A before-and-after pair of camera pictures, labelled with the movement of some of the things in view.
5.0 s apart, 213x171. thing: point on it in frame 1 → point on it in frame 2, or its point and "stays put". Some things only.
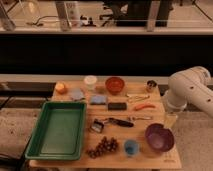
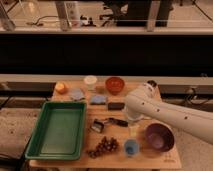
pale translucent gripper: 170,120 → 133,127
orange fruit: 61,88 stays put
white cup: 90,81 stays put
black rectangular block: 117,106 stays put
